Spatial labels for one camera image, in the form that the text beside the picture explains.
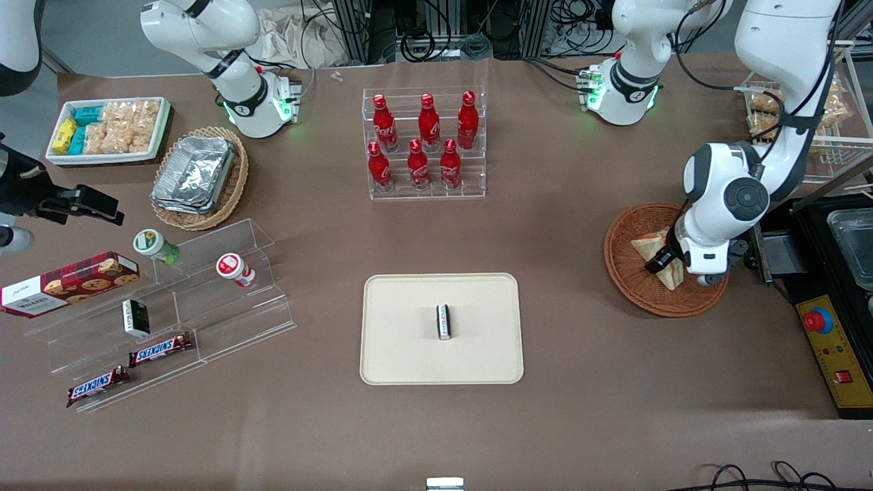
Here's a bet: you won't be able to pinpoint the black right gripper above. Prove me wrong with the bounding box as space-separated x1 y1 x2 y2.
0 145 125 226

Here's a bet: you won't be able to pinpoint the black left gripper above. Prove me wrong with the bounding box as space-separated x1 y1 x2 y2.
646 237 756 275

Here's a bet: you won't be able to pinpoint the triangular sandwich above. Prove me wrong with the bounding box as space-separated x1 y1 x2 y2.
631 228 685 291

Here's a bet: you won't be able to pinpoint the round brown wicker basket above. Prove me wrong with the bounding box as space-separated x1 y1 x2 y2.
604 203 730 318

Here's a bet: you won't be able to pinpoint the aluminium foil tray stack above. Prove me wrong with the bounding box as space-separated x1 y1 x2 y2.
151 135 236 215

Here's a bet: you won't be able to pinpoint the oval light wicker basket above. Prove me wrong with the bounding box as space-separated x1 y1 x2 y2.
150 126 250 231

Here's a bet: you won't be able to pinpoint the beige plastic serving tray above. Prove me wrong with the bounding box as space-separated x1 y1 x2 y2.
359 273 524 386

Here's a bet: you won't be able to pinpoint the white rectangular snack bin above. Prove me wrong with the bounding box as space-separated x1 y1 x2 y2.
46 98 173 168

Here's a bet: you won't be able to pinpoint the yellow snack packet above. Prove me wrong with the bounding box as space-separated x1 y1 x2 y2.
53 118 77 154

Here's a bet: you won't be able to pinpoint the clear bag of puffed snacks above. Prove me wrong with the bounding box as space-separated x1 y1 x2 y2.
102 100 161 127
85 123 134 155
130 113 161 153

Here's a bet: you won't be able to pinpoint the red tartan cookie box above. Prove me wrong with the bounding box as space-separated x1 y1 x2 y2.
0 251 140 319

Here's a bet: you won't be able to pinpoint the green lidded cup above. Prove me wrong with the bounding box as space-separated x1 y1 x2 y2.
133 228 181 267

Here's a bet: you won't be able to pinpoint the grey metal side plate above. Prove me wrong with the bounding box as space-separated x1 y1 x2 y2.
754 227 807 284

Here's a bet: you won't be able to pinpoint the clear acrylic step riser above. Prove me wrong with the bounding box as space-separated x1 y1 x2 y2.
151 218 297 363
24 269 207 415

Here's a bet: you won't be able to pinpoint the black countertop appliance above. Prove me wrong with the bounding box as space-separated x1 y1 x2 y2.
784 194 873 304

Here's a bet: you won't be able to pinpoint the brown Snickers bar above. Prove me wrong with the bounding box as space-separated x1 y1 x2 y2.
128 332 194 368
66 366 130 408

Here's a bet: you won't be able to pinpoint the red lidded cup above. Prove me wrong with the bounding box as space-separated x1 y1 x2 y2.
216 252 258 288

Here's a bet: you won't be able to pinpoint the grey metal pan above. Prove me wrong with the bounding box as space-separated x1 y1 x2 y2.
827 208 873 291

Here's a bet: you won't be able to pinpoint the yellow emergency stop box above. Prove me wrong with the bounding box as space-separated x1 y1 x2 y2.
796 293 873 419

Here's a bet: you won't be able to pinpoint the clear acrylic bottle rack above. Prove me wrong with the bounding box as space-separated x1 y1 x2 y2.
361 85 487 200

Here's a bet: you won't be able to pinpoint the red cola bottle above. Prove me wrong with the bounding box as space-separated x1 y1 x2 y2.
368 141 393 192
440 138 462 190
457 91 479 149
373 94 398 152
408 138 430 190
418 93 441 152

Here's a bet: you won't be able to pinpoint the beige crumpled cloth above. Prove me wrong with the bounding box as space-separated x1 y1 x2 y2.
256 3 349 69

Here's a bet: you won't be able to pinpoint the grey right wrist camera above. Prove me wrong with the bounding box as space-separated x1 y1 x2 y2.
0 226 35 254

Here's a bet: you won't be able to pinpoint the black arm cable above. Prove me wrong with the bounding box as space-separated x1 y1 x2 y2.
672 27 792 123
754 0 846 164

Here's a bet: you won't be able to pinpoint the white wire basket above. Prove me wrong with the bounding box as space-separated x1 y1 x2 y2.
740 41 873 185

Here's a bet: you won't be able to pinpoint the black table cables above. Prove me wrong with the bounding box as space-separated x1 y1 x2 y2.
682 462 873 491

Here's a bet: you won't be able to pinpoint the coiled black cable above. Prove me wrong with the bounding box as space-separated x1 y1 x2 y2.
399 31 437 62

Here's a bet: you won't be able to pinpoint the aluminium frame rack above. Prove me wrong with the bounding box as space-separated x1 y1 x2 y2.
327 0 567 65

